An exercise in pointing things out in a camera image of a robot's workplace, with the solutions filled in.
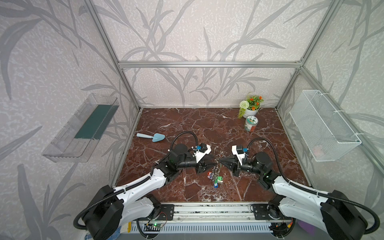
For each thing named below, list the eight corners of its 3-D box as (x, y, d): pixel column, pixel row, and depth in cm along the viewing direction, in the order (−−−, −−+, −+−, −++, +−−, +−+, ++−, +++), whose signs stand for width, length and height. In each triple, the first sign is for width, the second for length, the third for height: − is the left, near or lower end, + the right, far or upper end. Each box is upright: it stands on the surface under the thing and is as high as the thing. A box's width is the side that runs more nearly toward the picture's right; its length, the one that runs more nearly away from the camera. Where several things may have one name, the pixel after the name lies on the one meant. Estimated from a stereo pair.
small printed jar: (245, 132, 108) (248, 124, 101) (243, 123, 114) (245, 115, 107) (256, 132, 108) (259, 124, 101) (253, 123, 114) (257, 115, 107)
